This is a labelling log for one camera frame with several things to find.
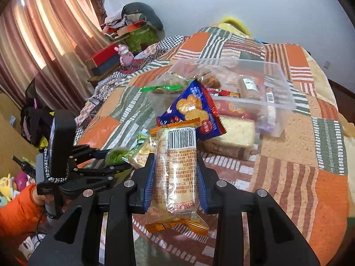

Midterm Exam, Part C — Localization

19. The orange-ended cake roll packet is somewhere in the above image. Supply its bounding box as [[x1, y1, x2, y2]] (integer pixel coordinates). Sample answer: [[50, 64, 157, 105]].
[[145, 118, 209, 235]]

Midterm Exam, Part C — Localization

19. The clear green-edged snack bag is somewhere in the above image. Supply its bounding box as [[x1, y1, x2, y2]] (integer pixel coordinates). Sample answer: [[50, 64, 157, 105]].
[[140, 71, 190, 111]]

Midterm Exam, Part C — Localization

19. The yellow sponge cake block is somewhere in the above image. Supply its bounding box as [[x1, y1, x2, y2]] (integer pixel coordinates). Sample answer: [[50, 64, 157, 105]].
[[203, 115, 256, 160]]

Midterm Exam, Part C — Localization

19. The blue biscuit snack bag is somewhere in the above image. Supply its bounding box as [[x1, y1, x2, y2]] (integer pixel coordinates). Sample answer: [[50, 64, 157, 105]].
[[156, 79, 226, 141]]

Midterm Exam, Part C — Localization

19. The red chip snack bag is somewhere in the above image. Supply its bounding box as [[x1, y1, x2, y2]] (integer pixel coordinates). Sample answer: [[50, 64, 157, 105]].
[[207, 88, 256, 121]]

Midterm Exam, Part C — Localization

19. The orange pastry packet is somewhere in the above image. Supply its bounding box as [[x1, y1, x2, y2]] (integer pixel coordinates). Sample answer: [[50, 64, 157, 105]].
[[194, 71, 221, 89]]

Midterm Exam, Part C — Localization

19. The brown wafer biscuit packet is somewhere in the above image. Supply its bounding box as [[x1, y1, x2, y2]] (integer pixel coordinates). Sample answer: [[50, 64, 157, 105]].
[[239, 78, 261, 100]]

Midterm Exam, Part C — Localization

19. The orange jacket sleeve forearm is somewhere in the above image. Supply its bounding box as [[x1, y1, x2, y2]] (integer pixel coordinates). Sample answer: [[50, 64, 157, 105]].
[[1, 183, 45, 237]]

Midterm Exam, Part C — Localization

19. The person's left hand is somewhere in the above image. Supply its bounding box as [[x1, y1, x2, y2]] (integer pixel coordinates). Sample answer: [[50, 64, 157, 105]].
[[31, 186, 54, 206]]

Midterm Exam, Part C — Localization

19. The patchwork quilt bedspread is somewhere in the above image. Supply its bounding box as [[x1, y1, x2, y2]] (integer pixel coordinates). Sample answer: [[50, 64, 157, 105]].
[[73, 26, 351, 266]]

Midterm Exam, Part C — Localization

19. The dark blue box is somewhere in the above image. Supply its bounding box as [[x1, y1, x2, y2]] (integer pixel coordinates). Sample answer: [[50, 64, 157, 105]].
[[90, 55, 120, 76]]

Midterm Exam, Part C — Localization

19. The pink plush toy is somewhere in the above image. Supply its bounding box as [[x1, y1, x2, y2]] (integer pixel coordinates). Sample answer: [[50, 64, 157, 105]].
[[114, 45, 134, 68]]

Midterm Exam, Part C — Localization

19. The red gift box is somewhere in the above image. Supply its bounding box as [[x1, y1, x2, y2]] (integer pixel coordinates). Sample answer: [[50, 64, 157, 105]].
[[85, 43, 118, 68]]

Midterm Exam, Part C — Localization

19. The pink striped window curtain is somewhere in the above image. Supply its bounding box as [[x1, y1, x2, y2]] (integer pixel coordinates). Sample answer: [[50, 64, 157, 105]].
[[1, 0, 110, 114]]

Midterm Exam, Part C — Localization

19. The clear plastic storage bin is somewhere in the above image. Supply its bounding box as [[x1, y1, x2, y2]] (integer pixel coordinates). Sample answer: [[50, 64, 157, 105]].
[[169, 58, 296, 137]]

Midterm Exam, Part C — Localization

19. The grey plush pillow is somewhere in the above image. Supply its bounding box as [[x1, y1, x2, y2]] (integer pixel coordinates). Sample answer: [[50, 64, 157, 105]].
[[121, 2, 164, 31]]

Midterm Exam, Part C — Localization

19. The wall power outlet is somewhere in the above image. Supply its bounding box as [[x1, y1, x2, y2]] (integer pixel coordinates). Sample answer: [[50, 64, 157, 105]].
[[324, 61, 330, 69]]

